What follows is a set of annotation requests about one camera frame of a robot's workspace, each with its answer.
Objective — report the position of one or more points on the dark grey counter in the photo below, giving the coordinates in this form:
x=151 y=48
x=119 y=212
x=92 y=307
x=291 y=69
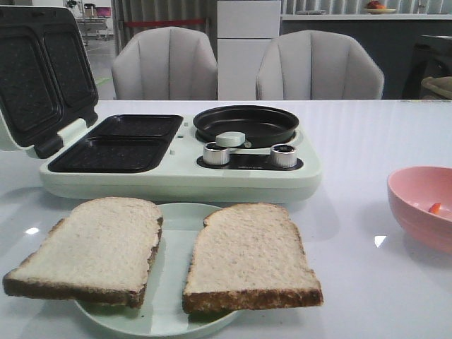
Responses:
x=406 y=47

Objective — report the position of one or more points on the mint green breakfast maker base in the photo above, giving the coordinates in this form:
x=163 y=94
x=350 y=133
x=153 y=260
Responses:
x=159 y=158

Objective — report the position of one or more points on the right grey upholstered chair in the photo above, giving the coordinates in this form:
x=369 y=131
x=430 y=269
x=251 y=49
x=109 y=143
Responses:
x=318 y=65

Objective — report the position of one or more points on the orange shrimp piece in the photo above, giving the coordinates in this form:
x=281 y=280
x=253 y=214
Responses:
x=435 y=208

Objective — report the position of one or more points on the mint green round plate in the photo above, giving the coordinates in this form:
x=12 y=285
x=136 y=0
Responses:
x=161 y=315

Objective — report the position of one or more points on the fruit plate on counter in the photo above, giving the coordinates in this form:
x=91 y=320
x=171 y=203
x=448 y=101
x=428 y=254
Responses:
x=376 y=7

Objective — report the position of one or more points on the bread slice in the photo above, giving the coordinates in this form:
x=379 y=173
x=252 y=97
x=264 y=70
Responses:
x=101 y=253
x=249 y=256

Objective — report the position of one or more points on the white cabinet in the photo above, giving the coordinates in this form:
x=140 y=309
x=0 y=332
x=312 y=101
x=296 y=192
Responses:
x=244 y=30

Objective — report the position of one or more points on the pink bowl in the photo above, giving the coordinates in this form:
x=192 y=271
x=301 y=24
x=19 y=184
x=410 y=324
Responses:
x=411 y=192

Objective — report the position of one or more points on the silver control knob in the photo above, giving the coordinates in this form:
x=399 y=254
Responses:
x=214 y=154
x=283 y=156

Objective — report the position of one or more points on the mint green sandwich maker lid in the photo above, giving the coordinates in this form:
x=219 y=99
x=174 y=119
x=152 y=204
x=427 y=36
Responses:
x=46 y=80

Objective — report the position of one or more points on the grey upholstered chair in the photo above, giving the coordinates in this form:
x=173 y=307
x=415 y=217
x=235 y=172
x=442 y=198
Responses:
x=318 y=65
x=169 y=63

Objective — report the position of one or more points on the left grey upholstered chair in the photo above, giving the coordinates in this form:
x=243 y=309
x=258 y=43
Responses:
x=169 y=63

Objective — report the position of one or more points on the right silver control knob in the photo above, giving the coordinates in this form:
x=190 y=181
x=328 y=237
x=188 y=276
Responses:
x=283 y=156

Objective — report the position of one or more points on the black round frying pan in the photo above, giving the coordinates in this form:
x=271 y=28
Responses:
x=262 y=126

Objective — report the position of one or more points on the left silver control knob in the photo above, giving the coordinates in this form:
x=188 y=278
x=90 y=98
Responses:
x=214 y=154

